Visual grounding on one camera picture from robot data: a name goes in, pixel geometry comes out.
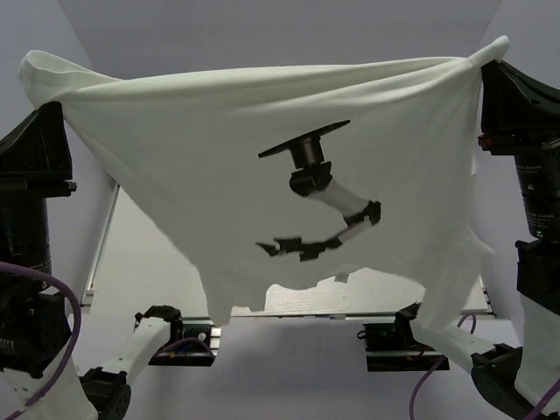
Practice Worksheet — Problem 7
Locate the white t-shirt with robot print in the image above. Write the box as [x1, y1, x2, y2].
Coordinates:
[18, 37, 509, 330]

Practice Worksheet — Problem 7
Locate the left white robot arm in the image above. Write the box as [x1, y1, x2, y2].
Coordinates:
[1, 102, 185, 419]

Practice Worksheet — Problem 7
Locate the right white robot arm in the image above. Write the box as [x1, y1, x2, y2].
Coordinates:
[395, 61, 559, 419]

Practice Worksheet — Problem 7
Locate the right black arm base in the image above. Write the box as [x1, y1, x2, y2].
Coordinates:
[356, 323, 442, 373]

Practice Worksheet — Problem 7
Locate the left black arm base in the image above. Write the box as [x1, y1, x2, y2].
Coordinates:
[149, 318, 221, 368]

